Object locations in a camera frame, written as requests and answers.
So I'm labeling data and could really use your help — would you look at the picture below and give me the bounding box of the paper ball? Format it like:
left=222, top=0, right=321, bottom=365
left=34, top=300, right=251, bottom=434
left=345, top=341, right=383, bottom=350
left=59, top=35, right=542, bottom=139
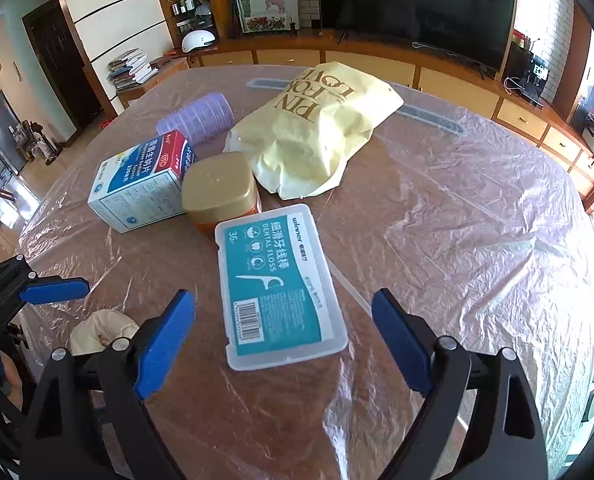
left=68, top=309, right=140, bottom=356

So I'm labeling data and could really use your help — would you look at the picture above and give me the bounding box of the blue white medicine box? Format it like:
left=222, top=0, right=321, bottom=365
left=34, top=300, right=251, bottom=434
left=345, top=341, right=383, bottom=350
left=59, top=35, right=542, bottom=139
left=88, top=130, right=197, bottom=233

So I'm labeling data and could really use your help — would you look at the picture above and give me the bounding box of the gold lid cream jar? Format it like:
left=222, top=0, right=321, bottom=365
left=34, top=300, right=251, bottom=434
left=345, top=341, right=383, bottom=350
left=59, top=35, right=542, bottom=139
left=181, top=152, right=262, bottom=240

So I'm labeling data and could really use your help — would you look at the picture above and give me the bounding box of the dental floss plastic box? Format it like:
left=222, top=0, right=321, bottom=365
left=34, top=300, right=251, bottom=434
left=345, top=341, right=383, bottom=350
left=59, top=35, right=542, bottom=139
left=215, top=204, right=348, bottom=372

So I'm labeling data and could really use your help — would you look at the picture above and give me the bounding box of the yellow plastic bag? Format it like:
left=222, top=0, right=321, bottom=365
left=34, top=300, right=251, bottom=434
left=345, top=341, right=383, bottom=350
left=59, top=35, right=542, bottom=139
left=224, top=62, right=403, bottom=200

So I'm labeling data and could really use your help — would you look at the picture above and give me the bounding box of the stack of books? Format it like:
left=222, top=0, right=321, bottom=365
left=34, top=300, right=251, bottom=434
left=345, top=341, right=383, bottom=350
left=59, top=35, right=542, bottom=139
left=107, top=48, right=158, bottom=91

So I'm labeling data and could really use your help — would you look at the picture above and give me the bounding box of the small wooden side table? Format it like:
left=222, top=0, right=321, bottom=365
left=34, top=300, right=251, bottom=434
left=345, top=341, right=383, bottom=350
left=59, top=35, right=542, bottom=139
left=118, top=58, right=189, bottom=108

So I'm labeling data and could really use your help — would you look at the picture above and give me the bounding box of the white helmet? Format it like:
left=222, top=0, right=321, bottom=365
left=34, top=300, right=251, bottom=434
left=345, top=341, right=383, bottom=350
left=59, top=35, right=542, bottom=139
left=181, top=29, right=217, bottom=54

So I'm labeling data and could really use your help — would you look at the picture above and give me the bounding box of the grey table edge guard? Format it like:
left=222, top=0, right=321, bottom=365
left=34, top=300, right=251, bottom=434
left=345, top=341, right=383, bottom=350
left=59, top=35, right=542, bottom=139
left=246, top=78, right=466, bottom=136

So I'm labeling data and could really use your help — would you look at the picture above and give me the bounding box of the wooden sideboard cabinet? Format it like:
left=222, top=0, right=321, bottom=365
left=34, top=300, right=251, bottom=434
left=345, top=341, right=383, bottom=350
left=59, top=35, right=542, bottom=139
left=186, top=29, right=594, bottom=212

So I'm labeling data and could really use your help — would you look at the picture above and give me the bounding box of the black coffee machine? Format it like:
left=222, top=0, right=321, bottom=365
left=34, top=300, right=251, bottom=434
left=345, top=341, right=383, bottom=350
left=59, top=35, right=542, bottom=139
left=503, top=42, right=550, bottom=108

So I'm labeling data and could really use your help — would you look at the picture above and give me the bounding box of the black flat television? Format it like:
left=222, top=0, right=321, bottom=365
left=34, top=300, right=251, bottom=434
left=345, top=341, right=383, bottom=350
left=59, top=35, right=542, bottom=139
left=320, top=0, right=514, bottom=70

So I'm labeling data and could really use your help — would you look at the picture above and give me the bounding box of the animal picture frame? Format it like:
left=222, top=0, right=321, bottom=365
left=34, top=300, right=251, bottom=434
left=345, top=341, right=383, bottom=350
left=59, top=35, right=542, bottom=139
left=244, top=0, right=300, bottom=34

